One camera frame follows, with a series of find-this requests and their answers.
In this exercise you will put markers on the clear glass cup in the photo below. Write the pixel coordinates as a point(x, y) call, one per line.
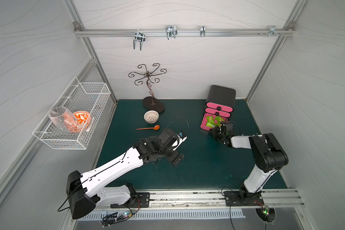
point(63, 118)

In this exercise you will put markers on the white vented cable duct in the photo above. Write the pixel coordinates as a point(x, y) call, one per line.
point(168, 214)

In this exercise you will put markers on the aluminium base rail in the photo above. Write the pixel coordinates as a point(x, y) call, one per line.
point(214, 199)

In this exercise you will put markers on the green cookie pack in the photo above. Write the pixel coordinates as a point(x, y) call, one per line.
point(210, 119)
point(210, 125)

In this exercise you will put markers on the black pink drawer cabinet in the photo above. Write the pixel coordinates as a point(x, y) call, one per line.
point(220, 102)

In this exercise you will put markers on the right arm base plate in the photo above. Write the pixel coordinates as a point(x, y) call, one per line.
point(235, 199)

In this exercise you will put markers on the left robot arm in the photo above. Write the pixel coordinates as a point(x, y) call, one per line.
point(86, 191)

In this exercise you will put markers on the aluminium top rail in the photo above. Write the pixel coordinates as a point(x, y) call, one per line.
point(180, 32)

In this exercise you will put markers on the white patterned small bowl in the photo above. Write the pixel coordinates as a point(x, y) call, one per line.
point(151, 116)

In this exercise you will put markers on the green mat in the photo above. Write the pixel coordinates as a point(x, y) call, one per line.
point(207, 164)

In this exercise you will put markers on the brown metal hook stand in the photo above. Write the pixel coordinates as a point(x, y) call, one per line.
point(149, 78)

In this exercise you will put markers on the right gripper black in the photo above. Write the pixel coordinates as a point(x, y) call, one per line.
point(218, 134)

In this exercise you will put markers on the green cookie pack barcode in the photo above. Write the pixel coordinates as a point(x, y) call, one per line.
point(219, 119)

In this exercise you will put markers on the orange spoon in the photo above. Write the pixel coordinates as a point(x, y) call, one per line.
point(156, 127)

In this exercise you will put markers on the white wire basket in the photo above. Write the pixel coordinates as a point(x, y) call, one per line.
point(78, 96)

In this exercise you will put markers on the orange patterned bowl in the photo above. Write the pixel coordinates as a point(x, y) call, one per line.
point(84, 121)

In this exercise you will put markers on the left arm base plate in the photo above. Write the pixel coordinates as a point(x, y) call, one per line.
point(137, 200)

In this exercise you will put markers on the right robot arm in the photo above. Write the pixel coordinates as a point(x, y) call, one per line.
point(268, 154)

